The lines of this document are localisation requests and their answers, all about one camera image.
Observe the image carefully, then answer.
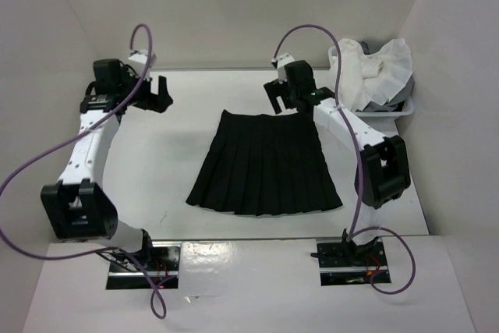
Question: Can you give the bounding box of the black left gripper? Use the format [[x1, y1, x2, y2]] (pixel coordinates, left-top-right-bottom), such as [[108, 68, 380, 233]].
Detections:
[[118, 66, 173, 114]]

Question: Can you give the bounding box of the black pleated skirt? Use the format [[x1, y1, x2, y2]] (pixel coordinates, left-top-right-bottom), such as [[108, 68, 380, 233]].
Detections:
[[186, 111, 342, 217]]

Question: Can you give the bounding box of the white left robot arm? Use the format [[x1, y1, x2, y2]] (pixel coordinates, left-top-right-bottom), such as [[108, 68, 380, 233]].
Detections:
[[41, 58, 173, 271]]

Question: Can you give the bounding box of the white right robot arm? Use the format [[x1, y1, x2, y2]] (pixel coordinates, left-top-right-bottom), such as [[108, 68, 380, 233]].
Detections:
[[264, 54, 411, 265]]

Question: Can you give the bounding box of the white crumpled cloth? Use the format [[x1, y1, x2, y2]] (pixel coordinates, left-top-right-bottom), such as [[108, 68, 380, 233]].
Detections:
[[326, 37, 413, 112]]

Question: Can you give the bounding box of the white plastic laundry basket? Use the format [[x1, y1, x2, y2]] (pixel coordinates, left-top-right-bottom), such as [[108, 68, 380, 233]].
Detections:
[[327, 44, 415, 123]]

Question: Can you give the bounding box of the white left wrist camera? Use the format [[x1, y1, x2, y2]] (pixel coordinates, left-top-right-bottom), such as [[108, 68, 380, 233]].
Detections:
[[127, 49, 157, 71]]

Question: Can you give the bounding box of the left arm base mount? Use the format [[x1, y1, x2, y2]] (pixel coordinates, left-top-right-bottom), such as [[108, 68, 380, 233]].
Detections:
[[98, 243, 181, 290]]

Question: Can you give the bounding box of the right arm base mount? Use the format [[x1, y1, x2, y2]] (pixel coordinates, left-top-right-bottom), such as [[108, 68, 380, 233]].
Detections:
[[310, 239, 391, 286]]

